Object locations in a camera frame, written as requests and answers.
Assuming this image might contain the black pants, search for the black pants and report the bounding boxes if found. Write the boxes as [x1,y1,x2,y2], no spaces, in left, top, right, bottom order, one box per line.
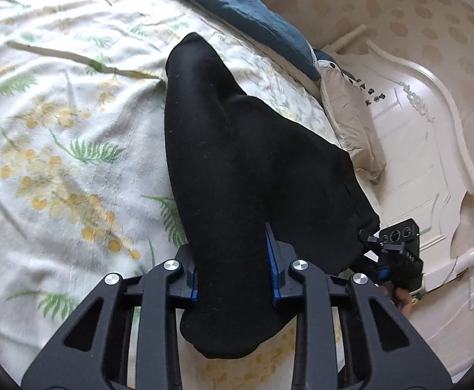
[165,33,380,359]

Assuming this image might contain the person's right hand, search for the person's right hand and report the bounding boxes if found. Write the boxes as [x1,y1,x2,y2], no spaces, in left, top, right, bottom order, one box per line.
[378,284,413,317]

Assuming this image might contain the white carved headboard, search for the white carved headboard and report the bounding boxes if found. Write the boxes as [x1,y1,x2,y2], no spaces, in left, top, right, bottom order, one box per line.
[324,25,474,292]

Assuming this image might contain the beige pillow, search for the beige pillow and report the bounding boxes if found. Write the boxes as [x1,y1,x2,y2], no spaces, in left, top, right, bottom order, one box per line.
[318,60,387,183]

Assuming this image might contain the floral white bed cover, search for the floral white bed cover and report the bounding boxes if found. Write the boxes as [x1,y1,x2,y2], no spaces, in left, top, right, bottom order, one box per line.
[0,0,381,390]

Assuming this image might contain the dark teal blanket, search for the dark teal blanket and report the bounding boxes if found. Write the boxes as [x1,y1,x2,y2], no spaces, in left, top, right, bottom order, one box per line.
[191,0,320,81]

